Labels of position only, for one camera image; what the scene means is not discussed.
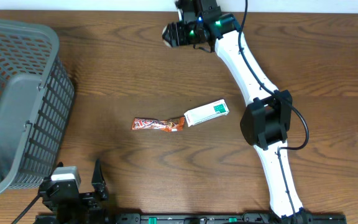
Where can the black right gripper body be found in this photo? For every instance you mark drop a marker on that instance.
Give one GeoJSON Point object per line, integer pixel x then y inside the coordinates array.
{"type": "Point", "coordinates": [188, 28]}

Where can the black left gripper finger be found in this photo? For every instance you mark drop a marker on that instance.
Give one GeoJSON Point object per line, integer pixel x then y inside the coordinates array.
{"type": "Point", "coordinates": [98, 181]}
{"type": "Point", "coordinates": [59, 164]}

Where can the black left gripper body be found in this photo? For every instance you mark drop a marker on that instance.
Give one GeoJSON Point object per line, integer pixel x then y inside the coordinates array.
{"type": "Point", "coordinates": [87, 205]}

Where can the green lid white jar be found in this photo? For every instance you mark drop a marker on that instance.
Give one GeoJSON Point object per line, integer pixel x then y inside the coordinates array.
{"type": "Point", "coordinates": [166, 37]}

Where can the white green Panadol box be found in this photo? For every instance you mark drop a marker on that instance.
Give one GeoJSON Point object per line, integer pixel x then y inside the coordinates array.
{"type": "Point", "coordinates": [206, 112]}

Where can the orange red candy wrapper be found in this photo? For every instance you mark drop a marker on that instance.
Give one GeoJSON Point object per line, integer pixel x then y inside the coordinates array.
{"type": "Point", "coordinates": [169, 125]}

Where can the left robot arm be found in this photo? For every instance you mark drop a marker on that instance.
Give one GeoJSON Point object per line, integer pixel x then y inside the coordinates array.
{"type": "Point", "coordinates": [96, 216]}

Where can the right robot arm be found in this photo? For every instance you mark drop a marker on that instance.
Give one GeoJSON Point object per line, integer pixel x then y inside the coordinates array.
{"type": "Point", "coordinates": [267, 117]}

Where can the grey plastic mesh basket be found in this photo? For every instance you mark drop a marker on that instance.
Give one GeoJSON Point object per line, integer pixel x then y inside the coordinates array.
{"type": "Point", "coordinates": [36, 98]}

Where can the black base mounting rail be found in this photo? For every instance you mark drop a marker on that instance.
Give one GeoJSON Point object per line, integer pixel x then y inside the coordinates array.
{"type": "Point", "coordinates": [194, 218]}

